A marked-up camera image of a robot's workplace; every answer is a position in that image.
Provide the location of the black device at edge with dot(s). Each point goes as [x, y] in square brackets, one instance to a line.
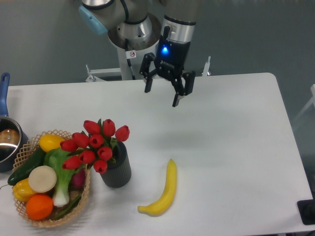
[307, 211]

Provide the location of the beige round bun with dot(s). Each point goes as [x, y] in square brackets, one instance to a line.
[42, 179]

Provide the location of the yellow lemon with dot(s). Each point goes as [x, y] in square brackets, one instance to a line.
[50, 142]

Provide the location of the white frame at right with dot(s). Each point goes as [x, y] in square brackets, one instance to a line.
[308, 109]

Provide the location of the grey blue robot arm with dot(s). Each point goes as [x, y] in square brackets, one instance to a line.
[113, 12]

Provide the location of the yellow banana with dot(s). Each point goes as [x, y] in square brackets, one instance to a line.
[161, 205]

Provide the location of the orange fruit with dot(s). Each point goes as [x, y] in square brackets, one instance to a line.
[39, 206]

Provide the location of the green bok choy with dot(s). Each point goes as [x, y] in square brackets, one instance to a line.
[55, 159]

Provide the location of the blue handled saucepan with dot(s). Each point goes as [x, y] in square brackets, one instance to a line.
[12, 137]

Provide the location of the dark grey ribbed vase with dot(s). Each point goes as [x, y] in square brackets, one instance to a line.
[118, 174]

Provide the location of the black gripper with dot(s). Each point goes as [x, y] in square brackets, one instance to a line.
[169, 64]

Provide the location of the purple red radish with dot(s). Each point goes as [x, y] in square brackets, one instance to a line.
[78, 179]

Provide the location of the red tulip bouquet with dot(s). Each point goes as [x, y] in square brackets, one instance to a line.
[99, 146]

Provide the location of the green bean pod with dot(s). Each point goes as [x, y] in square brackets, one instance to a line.
[68, 209]

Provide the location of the green cucumber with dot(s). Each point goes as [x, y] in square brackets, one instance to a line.
[23, 172]

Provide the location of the yellow bell pepper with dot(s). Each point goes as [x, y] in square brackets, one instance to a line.
[22, 190]

